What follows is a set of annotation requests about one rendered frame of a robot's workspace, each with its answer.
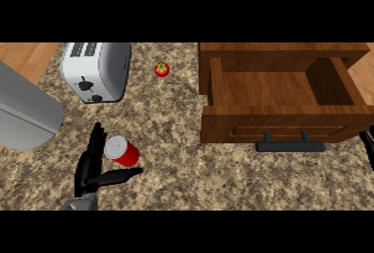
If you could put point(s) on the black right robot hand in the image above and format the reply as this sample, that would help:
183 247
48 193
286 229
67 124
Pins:
369 145

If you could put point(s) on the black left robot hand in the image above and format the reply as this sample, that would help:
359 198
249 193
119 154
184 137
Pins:
88 164

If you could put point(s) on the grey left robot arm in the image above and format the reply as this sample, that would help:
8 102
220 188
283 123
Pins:
81 204

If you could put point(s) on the red can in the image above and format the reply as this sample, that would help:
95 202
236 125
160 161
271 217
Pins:
125 152

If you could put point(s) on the wooden drawer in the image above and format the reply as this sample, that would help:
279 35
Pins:
288 108

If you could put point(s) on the wooden drawer cabinet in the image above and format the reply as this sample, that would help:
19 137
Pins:
273 54

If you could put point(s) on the grey appliance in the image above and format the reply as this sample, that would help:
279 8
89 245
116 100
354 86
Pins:
27 112

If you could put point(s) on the silver toaster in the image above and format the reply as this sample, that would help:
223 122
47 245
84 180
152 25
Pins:
98 70

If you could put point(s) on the red tomato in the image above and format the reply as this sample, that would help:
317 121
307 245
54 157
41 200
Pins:
162 69

